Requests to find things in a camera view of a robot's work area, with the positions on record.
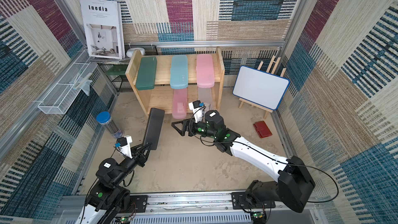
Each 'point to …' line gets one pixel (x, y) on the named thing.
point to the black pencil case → (153, 127)
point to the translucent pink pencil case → (180, 101)
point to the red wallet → (262, 129)
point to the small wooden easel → (275, 63)
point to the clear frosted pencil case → (205, 97)
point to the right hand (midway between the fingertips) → (177, 122)
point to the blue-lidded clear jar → (104, 118)
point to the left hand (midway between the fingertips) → (150, 143)
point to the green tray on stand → (117, 70)
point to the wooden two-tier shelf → (161, 97)
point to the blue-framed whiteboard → (260, 87)
